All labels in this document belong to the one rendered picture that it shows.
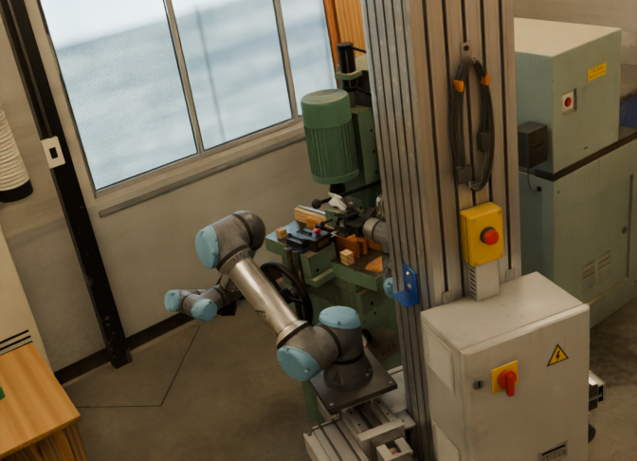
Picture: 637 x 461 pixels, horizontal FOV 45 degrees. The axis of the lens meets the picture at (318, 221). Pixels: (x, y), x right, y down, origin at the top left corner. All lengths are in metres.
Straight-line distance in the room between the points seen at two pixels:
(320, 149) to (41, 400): 1.43
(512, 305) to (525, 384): 0.18
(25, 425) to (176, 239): 1.45
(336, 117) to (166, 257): 1.72
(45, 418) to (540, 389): 1.87
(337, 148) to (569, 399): 1.24
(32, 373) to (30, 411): 0.26
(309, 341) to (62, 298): 2.04
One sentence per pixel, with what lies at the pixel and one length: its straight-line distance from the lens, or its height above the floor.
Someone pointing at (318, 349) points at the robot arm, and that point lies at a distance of 2.19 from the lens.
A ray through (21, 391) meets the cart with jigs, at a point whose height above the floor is 0.53.
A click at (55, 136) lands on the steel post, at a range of 3.67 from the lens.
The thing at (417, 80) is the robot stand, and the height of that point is 1.80.
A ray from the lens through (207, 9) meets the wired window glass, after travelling 4.08.
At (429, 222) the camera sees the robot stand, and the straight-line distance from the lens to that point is 1.80.
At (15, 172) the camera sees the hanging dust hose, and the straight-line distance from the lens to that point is 3.56.
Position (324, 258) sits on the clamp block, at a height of 0.92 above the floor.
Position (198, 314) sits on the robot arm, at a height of 0.95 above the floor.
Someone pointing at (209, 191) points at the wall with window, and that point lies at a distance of 4.16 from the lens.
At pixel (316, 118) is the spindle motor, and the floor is 1.42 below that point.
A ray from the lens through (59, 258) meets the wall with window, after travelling 3.93.
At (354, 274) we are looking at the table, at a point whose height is 0.88.
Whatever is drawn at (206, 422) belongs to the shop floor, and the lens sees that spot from 3.67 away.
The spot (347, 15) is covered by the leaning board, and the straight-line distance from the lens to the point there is 4.30.
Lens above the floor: 2.27
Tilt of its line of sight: 26 degrees down
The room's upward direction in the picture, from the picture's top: 9 degrees counter-clockwise
